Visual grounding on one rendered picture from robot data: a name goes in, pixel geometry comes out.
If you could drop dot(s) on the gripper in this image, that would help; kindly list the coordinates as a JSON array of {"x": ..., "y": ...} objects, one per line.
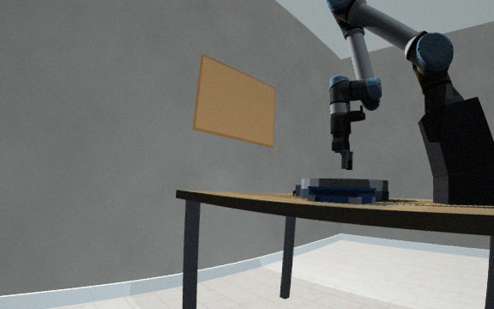
[{"x": 340, "y": 128}]

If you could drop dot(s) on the blue open-top crate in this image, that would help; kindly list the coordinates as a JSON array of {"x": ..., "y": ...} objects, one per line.
[{"x": 350, "y": 195}]

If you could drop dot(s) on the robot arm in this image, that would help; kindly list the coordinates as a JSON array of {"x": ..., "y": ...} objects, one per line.
[{"x": 430, "y": 55}]

